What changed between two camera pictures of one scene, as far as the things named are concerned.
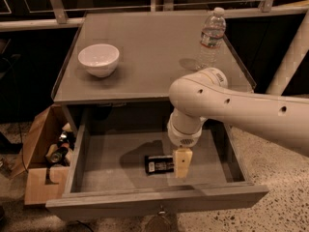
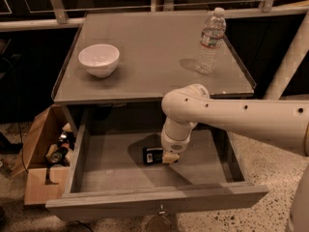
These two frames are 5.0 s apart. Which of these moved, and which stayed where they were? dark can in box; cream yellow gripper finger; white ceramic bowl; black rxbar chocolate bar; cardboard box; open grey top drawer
Moved: cream yellow gripper finger; black rxbar chocolate bar
Stayed: open grey top drawer; cardboard box; dark can in box; white ceramic bowl
